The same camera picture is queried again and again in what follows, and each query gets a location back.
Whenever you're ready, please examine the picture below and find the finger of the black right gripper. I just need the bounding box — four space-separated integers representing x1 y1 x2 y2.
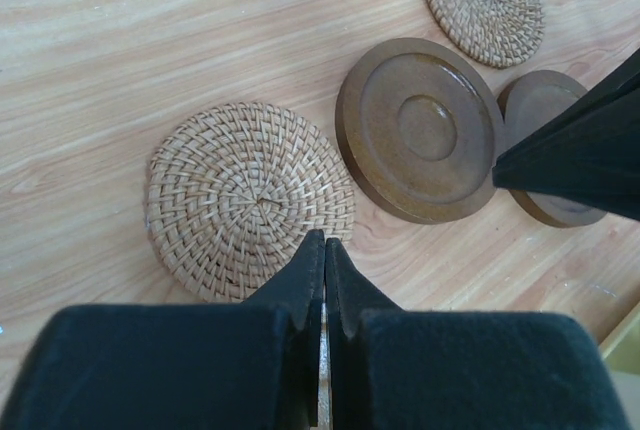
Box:
492 52 639 220

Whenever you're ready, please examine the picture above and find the yellow plastic tray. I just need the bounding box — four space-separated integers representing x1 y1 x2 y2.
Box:
600 320 639 398

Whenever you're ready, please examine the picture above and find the brown ceramic coaster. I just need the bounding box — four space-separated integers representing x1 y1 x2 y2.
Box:
335 38 505 224
498 70 606 228

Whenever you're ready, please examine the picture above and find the woven rattan coaster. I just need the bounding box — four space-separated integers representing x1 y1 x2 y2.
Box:
145 102 356 302
426 0 545 69

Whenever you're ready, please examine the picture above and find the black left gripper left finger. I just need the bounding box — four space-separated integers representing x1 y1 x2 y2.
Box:
1 230 325 429

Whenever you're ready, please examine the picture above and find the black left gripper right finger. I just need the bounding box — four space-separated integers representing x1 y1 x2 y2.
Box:
325 239 629 429

